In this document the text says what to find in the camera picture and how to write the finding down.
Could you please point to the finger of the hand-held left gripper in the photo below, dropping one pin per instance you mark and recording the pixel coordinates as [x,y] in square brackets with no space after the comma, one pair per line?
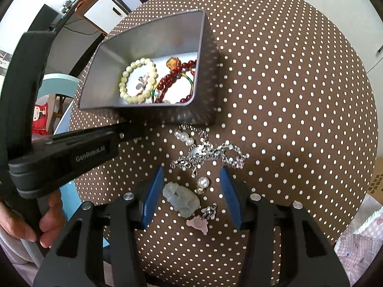
[131,131]

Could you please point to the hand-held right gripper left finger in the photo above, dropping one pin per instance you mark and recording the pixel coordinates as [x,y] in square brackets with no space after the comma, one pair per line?
[152,197]

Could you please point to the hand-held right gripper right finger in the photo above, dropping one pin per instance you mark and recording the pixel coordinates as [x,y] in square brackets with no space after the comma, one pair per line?
[232,197]

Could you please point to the pale jade pendant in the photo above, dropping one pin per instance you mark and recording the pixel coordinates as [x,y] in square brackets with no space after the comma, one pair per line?
[179,198]

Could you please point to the grey metal tin box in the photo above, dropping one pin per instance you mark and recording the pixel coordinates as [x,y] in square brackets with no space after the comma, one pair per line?
[149,36]

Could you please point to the person's left hand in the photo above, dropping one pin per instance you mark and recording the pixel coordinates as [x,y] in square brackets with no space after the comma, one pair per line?
[52,224]

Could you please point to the silver dangle earring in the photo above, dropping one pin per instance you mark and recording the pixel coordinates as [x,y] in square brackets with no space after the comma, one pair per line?
[209,210]

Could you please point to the pearl earring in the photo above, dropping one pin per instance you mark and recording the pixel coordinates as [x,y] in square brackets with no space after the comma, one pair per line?
[204,181]

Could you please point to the red cartoon cushion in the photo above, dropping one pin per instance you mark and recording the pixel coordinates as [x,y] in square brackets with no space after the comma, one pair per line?
[40,119]

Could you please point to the pink bow charm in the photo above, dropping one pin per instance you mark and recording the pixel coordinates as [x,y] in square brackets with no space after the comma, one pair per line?
[197,223]

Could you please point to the white pearl strand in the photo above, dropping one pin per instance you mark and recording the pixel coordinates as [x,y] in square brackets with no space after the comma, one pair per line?
[182,136]

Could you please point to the dark wooden desk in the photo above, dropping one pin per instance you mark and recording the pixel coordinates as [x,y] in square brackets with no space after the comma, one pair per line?
[74,41]

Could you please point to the round polka dot table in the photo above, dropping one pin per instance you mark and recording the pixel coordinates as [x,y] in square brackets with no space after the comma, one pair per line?
[284,95]

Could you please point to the small white cabinet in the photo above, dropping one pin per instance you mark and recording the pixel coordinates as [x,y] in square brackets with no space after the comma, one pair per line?
[104,12]

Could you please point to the pink floral blanket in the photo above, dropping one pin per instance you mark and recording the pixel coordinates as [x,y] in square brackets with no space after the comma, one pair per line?
[359,242]

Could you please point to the black monitor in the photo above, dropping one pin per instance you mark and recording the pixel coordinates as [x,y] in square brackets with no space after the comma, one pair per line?
[43,18]

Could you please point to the brown cardboard box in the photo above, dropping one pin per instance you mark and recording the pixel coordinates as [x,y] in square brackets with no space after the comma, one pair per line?
[375,188]

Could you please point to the white sideboard cabinet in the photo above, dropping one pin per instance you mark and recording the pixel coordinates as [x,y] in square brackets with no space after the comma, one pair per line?
[374,30]

